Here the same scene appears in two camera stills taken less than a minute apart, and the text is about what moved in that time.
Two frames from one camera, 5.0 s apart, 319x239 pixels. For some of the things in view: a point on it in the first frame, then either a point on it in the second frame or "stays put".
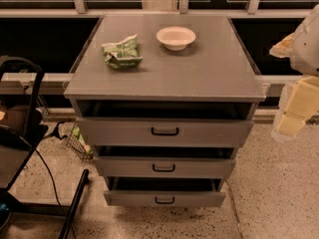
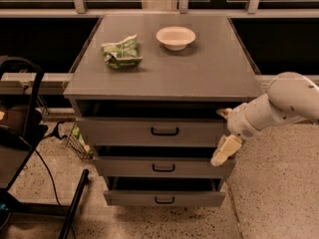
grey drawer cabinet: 164,103 stays put
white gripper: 307,52 → 239,122
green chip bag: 123,55 stays put
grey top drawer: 163,123 stays put
